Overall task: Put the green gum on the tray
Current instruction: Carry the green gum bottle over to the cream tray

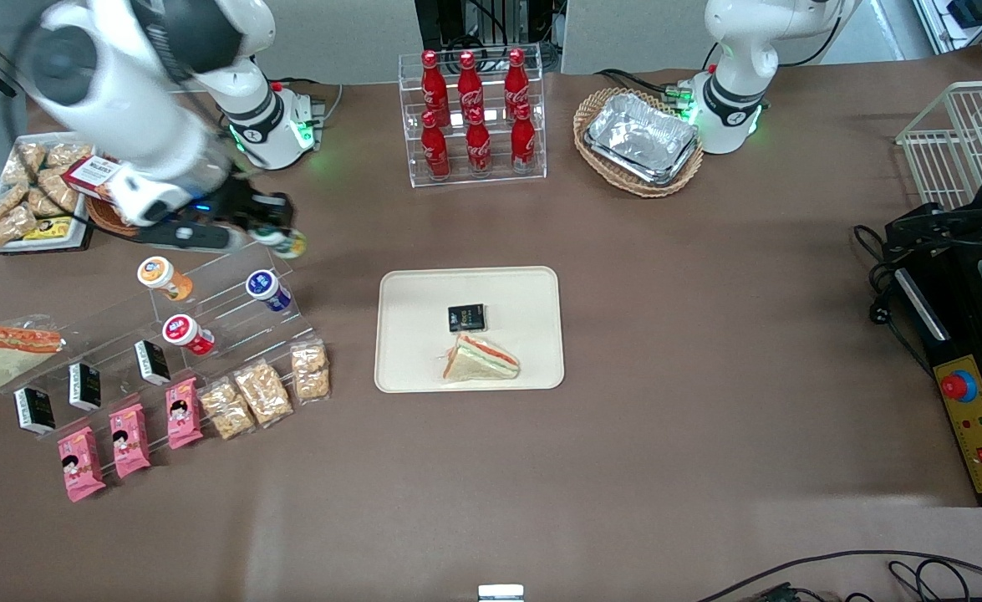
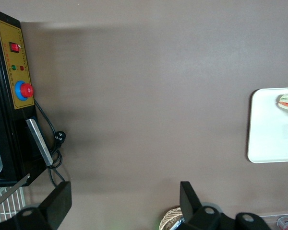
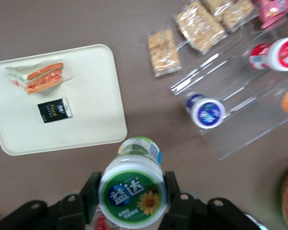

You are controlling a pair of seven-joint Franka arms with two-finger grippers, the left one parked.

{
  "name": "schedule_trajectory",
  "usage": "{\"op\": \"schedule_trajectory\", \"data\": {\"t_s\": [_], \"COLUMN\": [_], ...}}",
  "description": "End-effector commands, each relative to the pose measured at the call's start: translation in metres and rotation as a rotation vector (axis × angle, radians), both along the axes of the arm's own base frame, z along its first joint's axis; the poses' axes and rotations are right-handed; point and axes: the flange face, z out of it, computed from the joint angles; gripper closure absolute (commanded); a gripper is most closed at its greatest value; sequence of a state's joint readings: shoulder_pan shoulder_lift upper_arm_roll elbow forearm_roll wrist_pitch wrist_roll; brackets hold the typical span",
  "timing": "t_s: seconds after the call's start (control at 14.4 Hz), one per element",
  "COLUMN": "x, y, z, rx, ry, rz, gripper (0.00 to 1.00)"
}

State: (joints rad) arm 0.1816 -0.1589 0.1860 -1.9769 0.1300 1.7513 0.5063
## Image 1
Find small wrapped triangle sandwich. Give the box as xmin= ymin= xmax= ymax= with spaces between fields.
xmin=441 ymin=333 xmax=521 ymax=383

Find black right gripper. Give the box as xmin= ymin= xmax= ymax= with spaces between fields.
xmin=196 ymin=177 xmax=298 ymax=253

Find left arm base cable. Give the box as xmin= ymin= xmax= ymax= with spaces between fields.
xmin=595 ymin=67 xmax=692 ymax=105

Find black cable with plug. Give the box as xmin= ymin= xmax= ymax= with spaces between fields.
xmin=852 ymin=222 xmax=901 ymax=329

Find red cookie box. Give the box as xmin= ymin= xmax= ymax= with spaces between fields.
xmin=62 ymin=156 xmax=126 ymax=200

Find red gum bottle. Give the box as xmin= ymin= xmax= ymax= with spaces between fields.
xmin=162 ymin=314 xmax=216 ymax=356

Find red cola bottle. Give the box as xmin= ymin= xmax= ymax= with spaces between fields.
xmin=456 ymin=52 xmax=485 ymax=122
xmin=420 ymin=50 xmax=450 ymax=126
xmin=510 ymin=102 xmax=537 ymax=175
xmin=420 ymin=110 xmax=452 ymax=181
xmin=503 ymin=48 xmax=532 ymax=118
xmin=465 ymin=107 xmax=494 ymax=177

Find beige plastic tray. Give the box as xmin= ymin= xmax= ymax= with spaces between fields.
xmin=374 ymin=266 xmax=566 ymax=393

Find white rectangular snack tray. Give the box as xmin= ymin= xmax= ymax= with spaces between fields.
xmin=0 ymin=131 xmax=99 ymax=252

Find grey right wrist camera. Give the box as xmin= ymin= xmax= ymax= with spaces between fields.
xmin=156 ymin=221 xmax=234 ymax=253

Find small black carton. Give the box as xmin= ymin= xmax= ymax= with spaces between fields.
xmin=69 ymin=362 xmax=102 ymax=411
xmin=14 ymin=387 xmax=56 ymax=436
xmin=135 ymin=339 xmax=172 ymax=386

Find black floor cables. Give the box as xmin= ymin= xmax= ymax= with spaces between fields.
xmin=695 ymin=549 xmax=982 ymax=602

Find aluminium frame shelf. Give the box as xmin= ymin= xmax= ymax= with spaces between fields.
xmin=913 ymin=0 xmax=982 ymax=72

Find blue gum bottle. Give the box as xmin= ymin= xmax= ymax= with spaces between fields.
xmin=246 ymin=271 xmax=293 ymax=313

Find clear acrylic bottle rack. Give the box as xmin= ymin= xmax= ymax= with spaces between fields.
xmin=398 ymin=43 xmax=548 ymax=189

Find black equipment rack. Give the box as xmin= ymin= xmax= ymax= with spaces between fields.
xmin=414 ymin=0 xmax=568 ymax=53

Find clear rice crisp packet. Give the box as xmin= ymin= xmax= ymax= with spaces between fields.
xmin=0 ymin=182 xmax=32 ymax=222
xmin=28 ymin=167 xmax=82 ymax=218
xmin=0 ymin=142 xmax=47 ymax=186
xmin=199 ymin=378 xmax=257 ymax=441
xmin=234 ymin=360 xmax=294 ymax=429
xmin=0 ymin=204 xmax=38 ymax=243
xmin=44 ymin=142 xmax=94 ymax=170
xmin=291 ymin=339 xmax=331 ymax=405

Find clear acrylic tiered stand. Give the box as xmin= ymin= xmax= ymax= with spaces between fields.
xmin=0 ymin=238 xmax=318 ymax=437

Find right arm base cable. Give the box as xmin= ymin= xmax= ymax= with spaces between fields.
xmin=272 ymin=75 xmax=346 ymax=126

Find silver foil container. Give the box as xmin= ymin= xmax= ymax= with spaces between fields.
xmin=583 ymin=91 xmax=701 ymax=187

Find wicker basket with foil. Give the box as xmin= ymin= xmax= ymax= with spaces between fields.
xmin=572 ymin=87 xmax=705 ymax=199

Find white wire basket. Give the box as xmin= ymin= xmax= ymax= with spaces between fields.
xmin=895 ymin=79 xmax=982 ymax=212

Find black yellow control box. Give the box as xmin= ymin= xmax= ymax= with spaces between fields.
xmin=890 ymin=247 xmax=982 ymax=508

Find pink snack pack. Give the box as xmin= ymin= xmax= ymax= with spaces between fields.
xmin=58 ymin=426 xmax=107 ymax=503
xmin=109 ymin=403 xmax=152 ymax=479
xmin=165 ymin=378 xmax=205 ymax=451

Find orange gum bottle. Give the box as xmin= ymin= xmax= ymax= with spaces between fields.
xmin=137 ymin=257 xmax=194 ymax=302

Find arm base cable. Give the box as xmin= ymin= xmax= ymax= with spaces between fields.
xmin=272 ymin=75 xmax=346 ymax=126
xmin=595 ymin=67 xmax=692 ymax=105

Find round wicker snack basket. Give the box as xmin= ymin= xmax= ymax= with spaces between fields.
xmin=84 ymin=194 xmax=139 ymax=238

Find yellow snack packet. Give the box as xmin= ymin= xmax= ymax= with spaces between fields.
xmin=22 ymin=216 xmax=74 ymax=242

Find large wrapped triangle sandwich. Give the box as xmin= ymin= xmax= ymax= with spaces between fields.
xmin=0 ymin=324 xmax=66 ymax=394

